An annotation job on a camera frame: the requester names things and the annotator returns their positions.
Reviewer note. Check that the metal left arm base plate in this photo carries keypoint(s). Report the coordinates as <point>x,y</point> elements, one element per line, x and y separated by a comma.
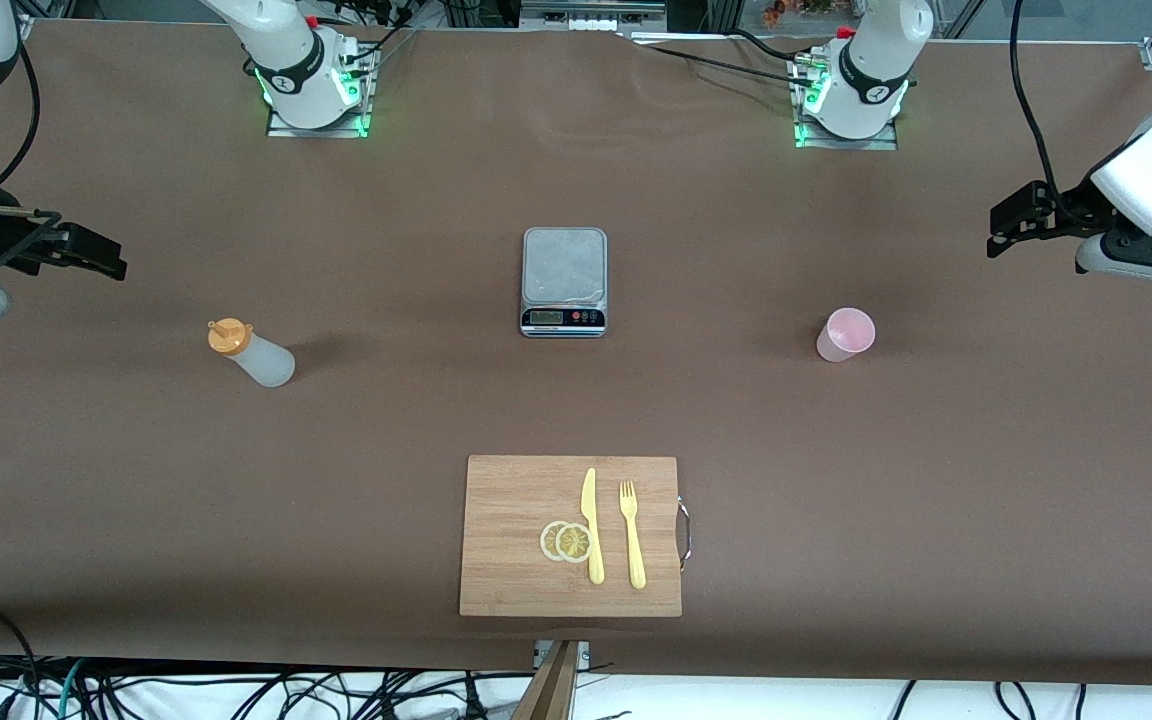
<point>846,144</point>

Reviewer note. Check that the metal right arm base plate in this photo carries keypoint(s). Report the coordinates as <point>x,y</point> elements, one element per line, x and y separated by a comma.
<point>321,132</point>

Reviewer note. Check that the brown table cover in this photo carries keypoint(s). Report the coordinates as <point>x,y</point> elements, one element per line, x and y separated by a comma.
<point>386,420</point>

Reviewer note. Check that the yellow lemon slice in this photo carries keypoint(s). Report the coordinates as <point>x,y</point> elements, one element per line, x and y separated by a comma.
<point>573,543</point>
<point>548,541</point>

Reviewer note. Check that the wooden post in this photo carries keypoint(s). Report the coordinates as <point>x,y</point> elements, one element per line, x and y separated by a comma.
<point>551,690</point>

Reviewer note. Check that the translucent sauce bottle orange cap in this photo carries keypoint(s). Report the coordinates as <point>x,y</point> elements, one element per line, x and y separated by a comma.
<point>261,362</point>

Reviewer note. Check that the wooden cutting board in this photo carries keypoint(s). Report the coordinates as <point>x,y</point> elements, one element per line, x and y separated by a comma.
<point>506,560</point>

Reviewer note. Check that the pink plastic cup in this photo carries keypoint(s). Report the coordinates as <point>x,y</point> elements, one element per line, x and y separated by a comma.
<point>844,335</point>

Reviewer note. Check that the small metal bracket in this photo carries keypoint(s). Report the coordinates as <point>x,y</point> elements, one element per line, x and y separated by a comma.
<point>584,655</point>

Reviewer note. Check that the white power strip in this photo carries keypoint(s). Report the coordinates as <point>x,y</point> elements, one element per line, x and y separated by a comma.
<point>586,22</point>

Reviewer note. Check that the yellow plastic fork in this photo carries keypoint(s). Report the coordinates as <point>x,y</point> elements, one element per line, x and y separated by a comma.
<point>636,555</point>

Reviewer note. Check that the silver digital kitchen scale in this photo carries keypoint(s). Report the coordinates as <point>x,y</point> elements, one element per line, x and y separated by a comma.
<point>564,265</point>

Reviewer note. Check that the yellow plastic knife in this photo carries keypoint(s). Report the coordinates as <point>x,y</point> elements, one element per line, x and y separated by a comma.
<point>589,500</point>

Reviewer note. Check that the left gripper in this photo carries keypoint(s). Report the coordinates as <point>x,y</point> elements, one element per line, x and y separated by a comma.
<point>1072,208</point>

